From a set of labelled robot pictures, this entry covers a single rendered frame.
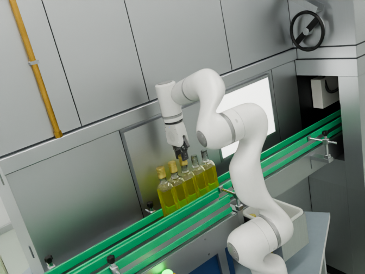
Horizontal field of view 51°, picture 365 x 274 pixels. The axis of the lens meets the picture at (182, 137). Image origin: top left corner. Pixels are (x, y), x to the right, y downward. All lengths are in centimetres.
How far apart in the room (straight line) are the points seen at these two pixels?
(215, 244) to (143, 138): 54
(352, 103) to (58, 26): 148
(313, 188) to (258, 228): 135
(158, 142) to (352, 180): 119
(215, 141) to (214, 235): 64
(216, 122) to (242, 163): 16
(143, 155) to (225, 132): 64
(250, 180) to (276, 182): 82
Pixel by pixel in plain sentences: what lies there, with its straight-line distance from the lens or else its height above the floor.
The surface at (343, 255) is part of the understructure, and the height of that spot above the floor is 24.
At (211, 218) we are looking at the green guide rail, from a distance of 163.
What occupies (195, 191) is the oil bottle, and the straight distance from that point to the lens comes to 167.
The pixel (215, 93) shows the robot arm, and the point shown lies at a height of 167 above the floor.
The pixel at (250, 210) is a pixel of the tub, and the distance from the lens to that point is 179.
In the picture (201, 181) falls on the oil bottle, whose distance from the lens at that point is 168.
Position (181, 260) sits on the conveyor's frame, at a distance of 157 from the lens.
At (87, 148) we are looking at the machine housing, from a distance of 157.
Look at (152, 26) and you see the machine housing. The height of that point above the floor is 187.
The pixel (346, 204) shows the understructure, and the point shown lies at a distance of 248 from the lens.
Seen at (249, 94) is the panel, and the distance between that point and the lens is 201.
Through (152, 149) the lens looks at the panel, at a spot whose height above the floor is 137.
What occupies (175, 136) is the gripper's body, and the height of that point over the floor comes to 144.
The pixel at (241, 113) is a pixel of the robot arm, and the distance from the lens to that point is 113.
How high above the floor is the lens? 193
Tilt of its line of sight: 19 degrees down
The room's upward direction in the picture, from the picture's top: 13 degrees counter-clockwise
